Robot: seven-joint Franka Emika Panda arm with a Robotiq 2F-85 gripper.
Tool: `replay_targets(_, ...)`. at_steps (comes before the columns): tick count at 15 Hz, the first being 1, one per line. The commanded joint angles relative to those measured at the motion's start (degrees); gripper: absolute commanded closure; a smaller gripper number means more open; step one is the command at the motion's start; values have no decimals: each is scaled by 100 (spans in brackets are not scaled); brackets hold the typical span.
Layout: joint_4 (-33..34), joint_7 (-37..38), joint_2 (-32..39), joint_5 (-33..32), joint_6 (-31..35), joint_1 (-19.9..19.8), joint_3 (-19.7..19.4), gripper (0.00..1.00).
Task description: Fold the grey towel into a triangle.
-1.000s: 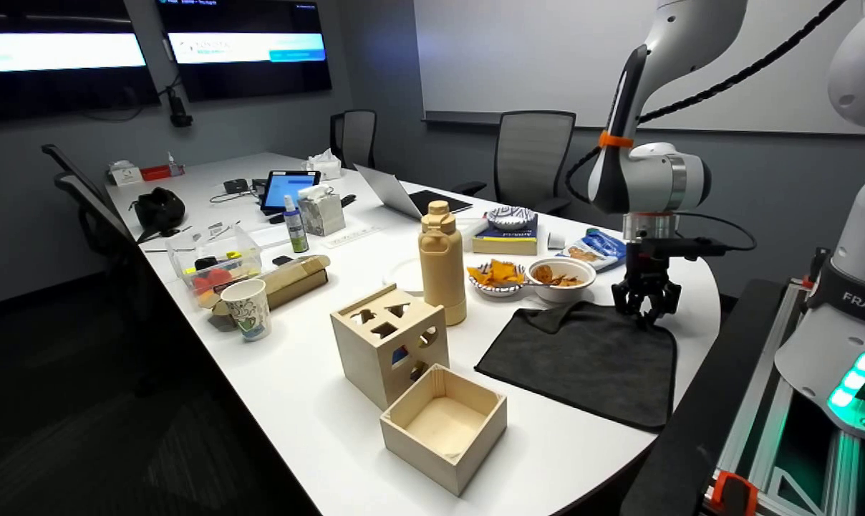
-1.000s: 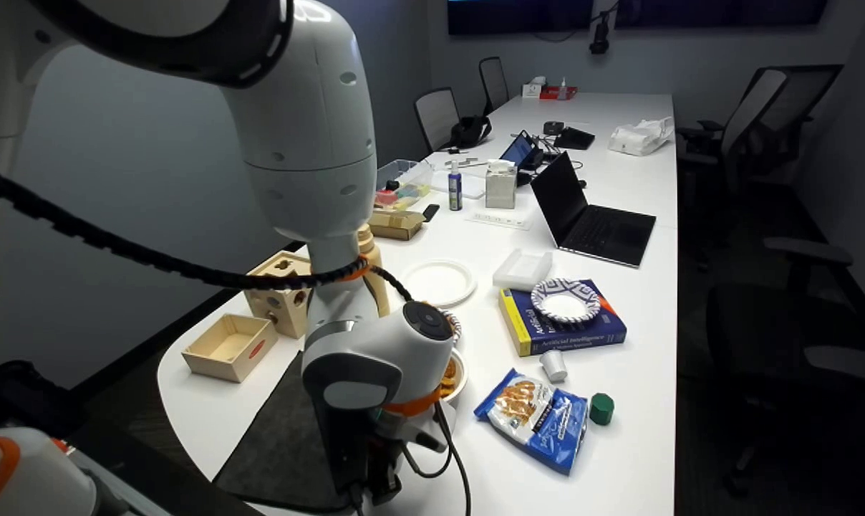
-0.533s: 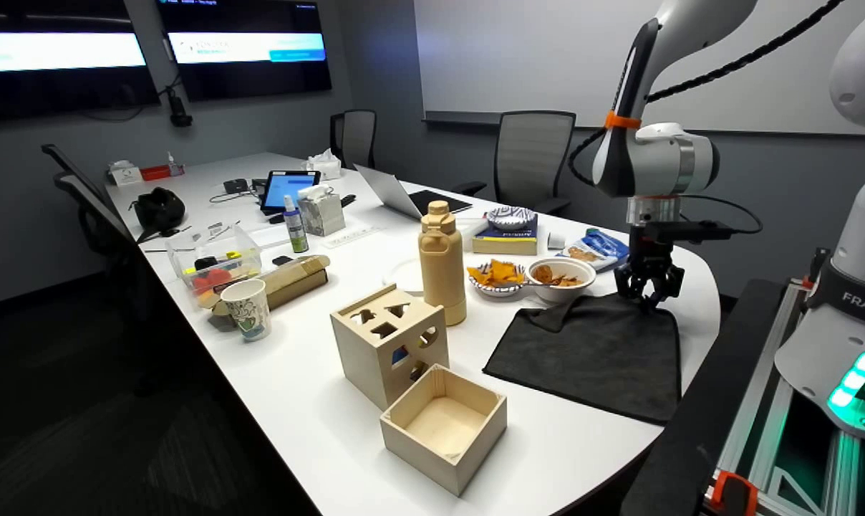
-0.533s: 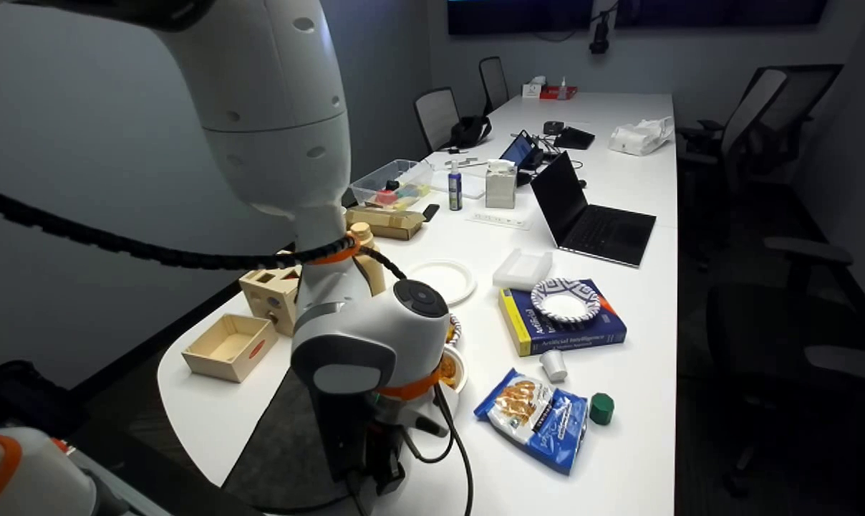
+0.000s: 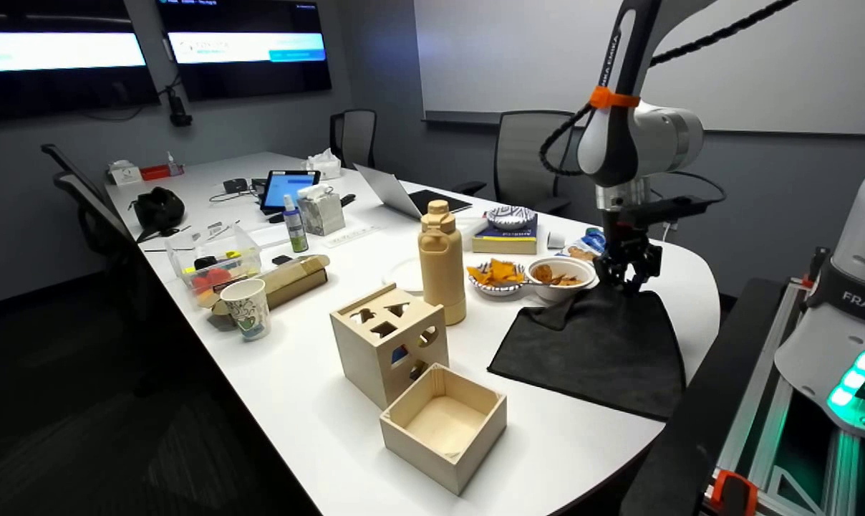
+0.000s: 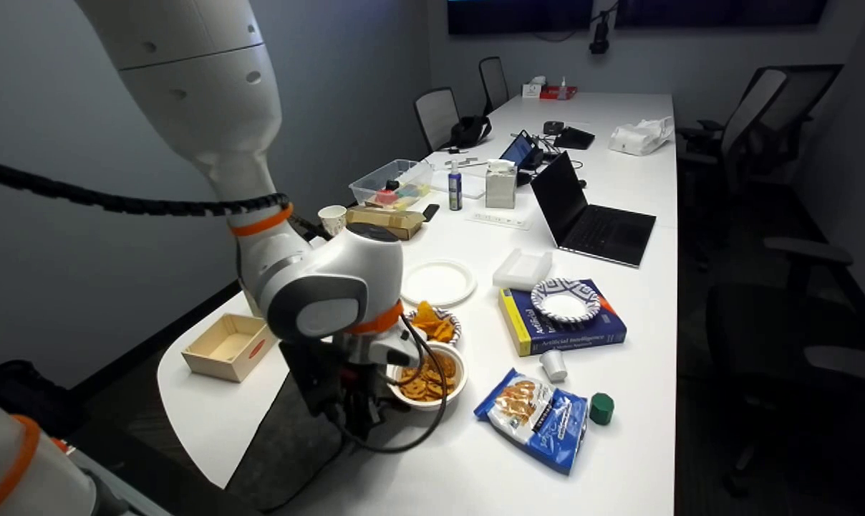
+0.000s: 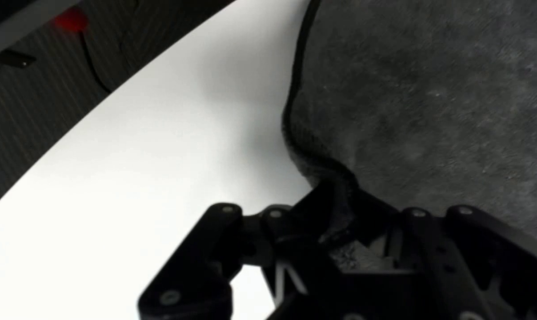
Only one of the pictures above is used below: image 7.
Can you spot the red round object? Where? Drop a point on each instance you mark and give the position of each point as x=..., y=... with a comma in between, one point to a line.
x=67, y=19

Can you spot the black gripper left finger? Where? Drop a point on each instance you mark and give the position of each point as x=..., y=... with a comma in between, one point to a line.
x=190, y=272

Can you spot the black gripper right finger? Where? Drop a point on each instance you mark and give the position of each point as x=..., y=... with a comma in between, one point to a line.
x=482, y=259

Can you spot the grey towel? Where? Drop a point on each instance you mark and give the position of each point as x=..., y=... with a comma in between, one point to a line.
x=428, y=107

